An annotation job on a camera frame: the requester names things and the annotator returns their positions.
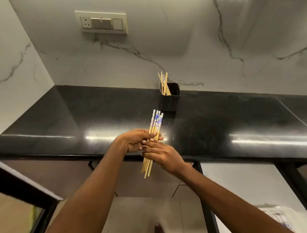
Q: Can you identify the person's right hand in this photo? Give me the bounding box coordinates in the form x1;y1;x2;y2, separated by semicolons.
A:
139;139;190;178

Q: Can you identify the person's left hand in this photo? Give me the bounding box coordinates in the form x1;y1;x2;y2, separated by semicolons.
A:
114;129;164;154

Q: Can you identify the person's left forearm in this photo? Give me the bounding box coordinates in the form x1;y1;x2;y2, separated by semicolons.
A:
45;139;127;233

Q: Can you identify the person's right forearm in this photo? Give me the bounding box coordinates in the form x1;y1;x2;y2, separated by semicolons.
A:
178;163;296;233

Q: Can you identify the black plastic utensil holder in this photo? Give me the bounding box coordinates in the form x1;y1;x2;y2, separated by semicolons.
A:
160;83;181;112

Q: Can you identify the black framed furniture edge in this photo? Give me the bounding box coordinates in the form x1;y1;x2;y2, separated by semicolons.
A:
0;161;64;233

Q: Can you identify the white plastic bag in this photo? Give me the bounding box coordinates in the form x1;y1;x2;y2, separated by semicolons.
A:
255;205;307;233

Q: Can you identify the white wall switch panel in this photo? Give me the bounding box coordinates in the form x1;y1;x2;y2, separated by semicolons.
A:
75;11;128;35

